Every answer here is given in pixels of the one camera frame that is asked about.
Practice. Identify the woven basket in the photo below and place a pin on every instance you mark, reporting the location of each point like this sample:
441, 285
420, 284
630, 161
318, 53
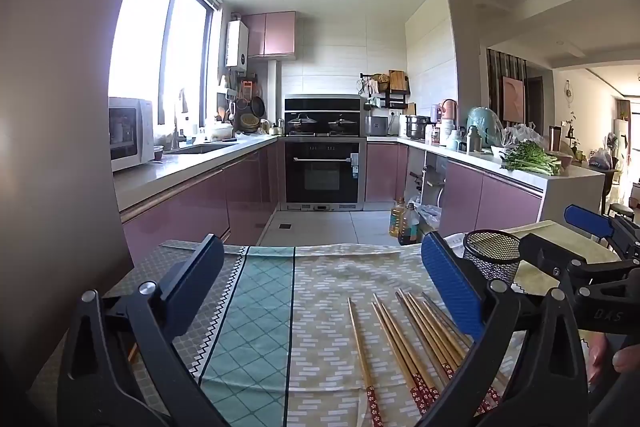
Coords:
249, 122

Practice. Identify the grey countertop appliance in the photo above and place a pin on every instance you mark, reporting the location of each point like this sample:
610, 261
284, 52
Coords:
378, 126

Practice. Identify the white water heater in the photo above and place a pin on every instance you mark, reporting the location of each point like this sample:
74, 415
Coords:
237, 44

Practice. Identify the pink base cabinet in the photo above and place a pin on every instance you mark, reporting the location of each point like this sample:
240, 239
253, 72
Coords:
490, 202
382, 172
200, 202

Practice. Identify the dark bag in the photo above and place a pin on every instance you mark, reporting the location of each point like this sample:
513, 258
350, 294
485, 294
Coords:
601, 158

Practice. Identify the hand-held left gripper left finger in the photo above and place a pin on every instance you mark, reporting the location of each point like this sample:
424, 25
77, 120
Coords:
196, 276

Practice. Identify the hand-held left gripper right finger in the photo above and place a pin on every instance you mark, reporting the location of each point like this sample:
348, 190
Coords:
450, 278

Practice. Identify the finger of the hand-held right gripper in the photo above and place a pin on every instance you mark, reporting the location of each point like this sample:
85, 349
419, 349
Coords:
587, 221
542, 251

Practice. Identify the round stool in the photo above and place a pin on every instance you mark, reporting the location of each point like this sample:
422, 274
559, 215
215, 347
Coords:
621, 209

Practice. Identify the person's right hand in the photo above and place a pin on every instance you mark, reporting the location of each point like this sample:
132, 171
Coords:
598, 359

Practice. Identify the patterned tablecloth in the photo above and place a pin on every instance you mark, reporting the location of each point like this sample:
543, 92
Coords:
320, 307

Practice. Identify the pink kettle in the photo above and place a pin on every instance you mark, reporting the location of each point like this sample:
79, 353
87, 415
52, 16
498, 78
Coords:
448, 112

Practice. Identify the black wall rack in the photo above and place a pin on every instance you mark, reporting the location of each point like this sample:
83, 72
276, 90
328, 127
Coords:
385, 99

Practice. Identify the teal kitchen appliance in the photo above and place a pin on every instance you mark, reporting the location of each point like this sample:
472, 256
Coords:
484, 124

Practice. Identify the pink wall art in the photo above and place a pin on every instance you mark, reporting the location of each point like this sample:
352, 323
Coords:
512, 99

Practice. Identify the bundle of wooden chopsticks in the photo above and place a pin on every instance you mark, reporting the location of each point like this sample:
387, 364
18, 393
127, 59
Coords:
425, 327

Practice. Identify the kitchen window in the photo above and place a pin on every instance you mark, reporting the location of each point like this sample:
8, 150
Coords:
150, 32

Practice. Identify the brown tumbler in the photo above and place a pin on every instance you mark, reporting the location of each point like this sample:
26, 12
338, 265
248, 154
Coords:
555, 138

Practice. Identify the steel stock pot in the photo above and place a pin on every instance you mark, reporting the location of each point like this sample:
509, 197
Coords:
417, 127

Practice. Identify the crumpled plastic bag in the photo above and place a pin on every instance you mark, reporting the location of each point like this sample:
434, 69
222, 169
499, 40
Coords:
427, 216

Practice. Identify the black integrated stove with oven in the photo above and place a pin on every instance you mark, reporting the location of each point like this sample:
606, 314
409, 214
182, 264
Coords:
325, 172

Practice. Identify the steel flask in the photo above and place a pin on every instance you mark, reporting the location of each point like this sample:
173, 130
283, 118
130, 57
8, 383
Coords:
474, 141

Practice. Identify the black mesh utensil holder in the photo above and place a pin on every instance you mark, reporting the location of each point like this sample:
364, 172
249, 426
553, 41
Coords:
492, 257

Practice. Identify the clear plastic bag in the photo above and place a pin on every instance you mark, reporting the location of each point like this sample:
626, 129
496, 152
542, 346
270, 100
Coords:
522, 134

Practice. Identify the black hanging pan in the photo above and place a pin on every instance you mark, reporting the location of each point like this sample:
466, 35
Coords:
257, 107

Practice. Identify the green leafy vegetables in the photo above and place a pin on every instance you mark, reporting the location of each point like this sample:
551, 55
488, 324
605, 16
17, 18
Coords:
530, 159

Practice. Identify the black pot with lid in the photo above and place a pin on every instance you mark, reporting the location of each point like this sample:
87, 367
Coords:
342, 124
301, 123

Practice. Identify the pink wall cabinets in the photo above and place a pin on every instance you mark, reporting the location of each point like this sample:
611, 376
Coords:
270, 34

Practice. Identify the wooden cutting board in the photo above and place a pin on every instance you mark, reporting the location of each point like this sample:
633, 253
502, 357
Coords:
398, 82

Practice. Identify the single chopstick floral red end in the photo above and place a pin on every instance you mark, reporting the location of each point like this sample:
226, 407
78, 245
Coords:
361, 357

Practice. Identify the dark oil bottle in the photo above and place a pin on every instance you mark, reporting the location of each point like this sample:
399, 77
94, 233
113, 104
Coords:
410, 227

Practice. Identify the wall clock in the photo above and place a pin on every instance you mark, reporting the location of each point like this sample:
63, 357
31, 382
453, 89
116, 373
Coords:
568, 89

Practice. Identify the white microwave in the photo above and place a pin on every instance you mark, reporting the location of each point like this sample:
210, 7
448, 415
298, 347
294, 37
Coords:
132, 132

